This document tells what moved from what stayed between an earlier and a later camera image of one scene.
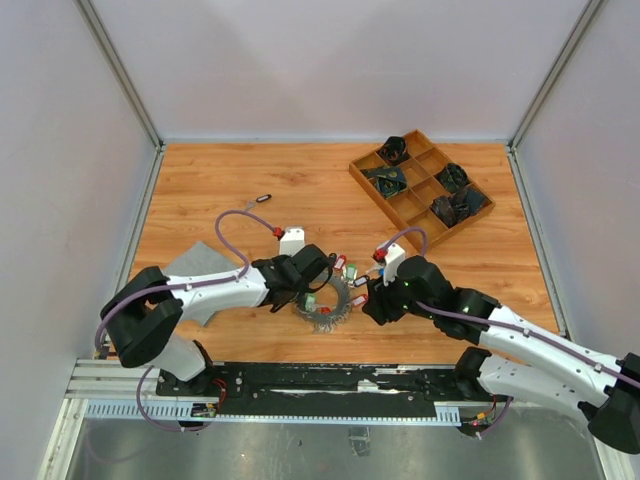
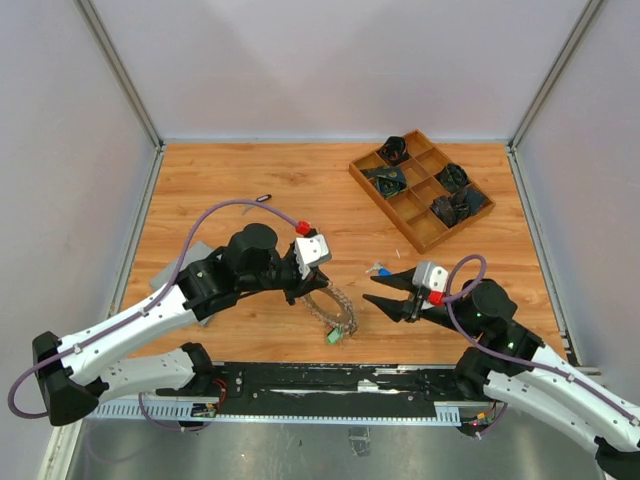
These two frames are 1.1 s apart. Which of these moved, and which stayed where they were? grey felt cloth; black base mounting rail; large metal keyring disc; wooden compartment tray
Moved: large metal keyring disc
Stayed: wooden compartment tray; black base mounting rail; grey felt cloth
